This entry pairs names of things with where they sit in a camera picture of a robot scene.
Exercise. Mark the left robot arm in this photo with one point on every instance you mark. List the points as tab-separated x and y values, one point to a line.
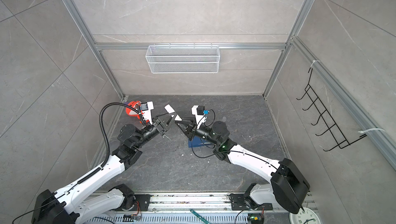
73	204

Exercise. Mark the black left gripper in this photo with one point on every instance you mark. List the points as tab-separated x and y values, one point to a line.
161	126

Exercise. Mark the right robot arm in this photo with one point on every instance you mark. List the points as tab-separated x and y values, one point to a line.
285	183

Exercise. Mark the white analog clock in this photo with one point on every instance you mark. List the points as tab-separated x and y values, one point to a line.
304	216

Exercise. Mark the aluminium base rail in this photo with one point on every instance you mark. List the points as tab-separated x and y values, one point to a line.
217	208

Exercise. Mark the white glue stick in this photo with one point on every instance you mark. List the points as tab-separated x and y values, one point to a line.
172	112

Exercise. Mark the black wire hook rack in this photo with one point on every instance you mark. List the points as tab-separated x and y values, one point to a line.
325	117

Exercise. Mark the white wire basket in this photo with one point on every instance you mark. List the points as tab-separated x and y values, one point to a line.
178	59

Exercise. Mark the blue envelope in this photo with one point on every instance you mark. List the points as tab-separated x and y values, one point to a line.
199	142

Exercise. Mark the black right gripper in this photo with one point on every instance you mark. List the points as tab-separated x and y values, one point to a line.
193	129

